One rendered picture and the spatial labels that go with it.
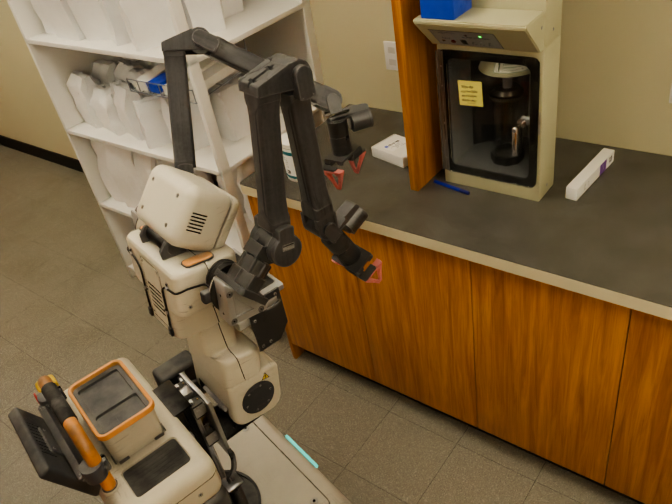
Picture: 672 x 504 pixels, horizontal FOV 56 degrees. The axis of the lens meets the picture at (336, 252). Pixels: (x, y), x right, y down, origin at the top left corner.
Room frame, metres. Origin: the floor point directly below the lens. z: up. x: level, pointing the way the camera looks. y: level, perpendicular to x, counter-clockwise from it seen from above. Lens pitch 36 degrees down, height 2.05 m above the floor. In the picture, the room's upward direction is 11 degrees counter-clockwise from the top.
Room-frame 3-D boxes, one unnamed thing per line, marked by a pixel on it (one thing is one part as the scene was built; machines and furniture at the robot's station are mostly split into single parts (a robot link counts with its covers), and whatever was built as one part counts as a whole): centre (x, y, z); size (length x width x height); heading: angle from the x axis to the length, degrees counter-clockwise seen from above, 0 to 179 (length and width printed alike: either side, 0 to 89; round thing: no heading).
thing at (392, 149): (2.03, -0.29, 0.96); 0.16 x 0.12 x 0.04; 34
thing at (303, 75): (1.27, 0.02, 1.40); 0.11 x 0.06 x 0.43; 33
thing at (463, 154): (1.68, -0.51, 1.19); 0.30 x 0.01 x 0.40; 46
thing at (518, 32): (1.65, -0.48, 1.46); 0.32 x 0.11 x 0.10; 46
